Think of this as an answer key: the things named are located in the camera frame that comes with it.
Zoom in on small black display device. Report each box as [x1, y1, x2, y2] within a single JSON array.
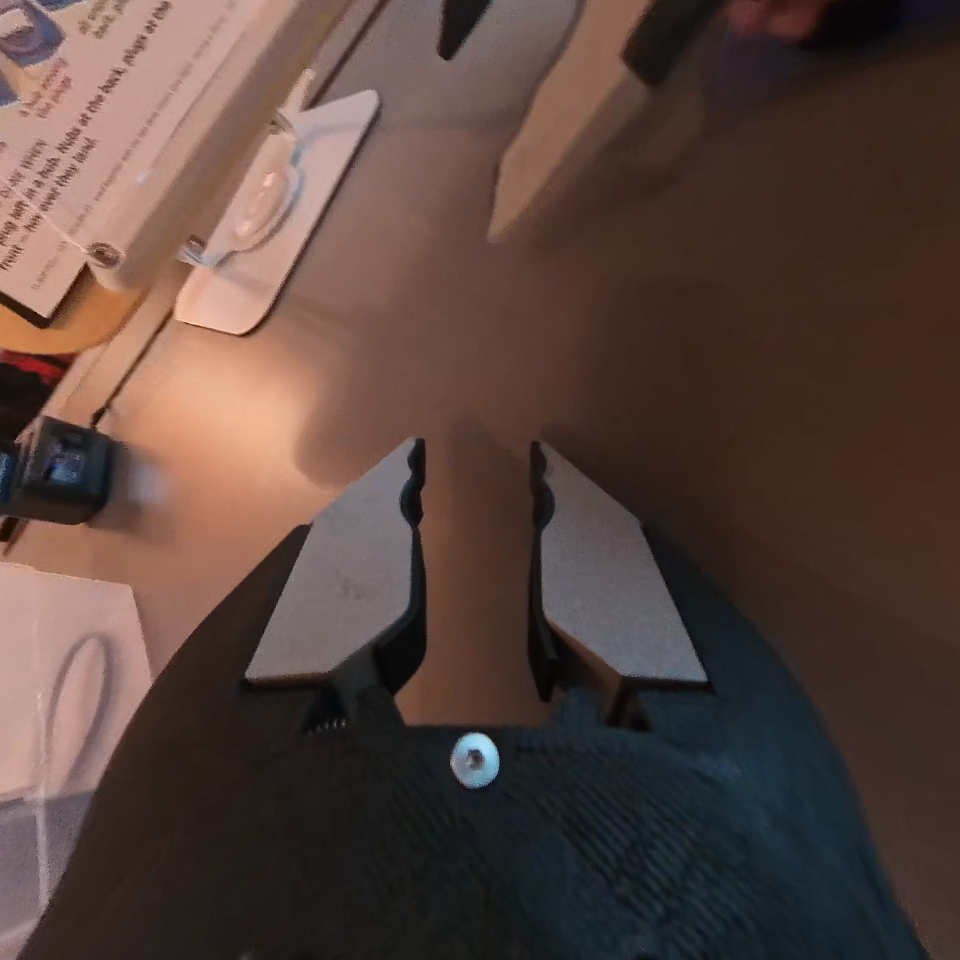
[[0, 414, 115, 528]]

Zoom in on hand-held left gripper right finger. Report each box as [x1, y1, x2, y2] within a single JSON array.
[[528, 441, 710, 704]]

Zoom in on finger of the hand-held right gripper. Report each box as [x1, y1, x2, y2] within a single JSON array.
[[486, 0, 655, 246], [437, 0, 494, 63]]

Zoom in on printed instruction sheet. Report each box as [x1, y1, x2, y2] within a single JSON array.
[[0, 0, 258, 318]]

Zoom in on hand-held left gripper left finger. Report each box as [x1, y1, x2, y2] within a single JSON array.
[[243, 438, 429, 699]]

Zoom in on clear plastic box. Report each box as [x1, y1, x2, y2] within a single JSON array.
[[0, 561, 156, 940]]

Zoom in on person's right hand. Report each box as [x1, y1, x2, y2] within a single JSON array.
[[729, 0, 839, 40]]

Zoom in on white stand base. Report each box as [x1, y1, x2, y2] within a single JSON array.
[[172, 88, 384, 338]]

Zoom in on thin device cable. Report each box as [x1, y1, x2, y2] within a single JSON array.
[[88, 328, 175, 430]]

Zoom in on white sheet holder bar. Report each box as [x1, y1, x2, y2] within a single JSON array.
[[96, 0, 355, 291]]

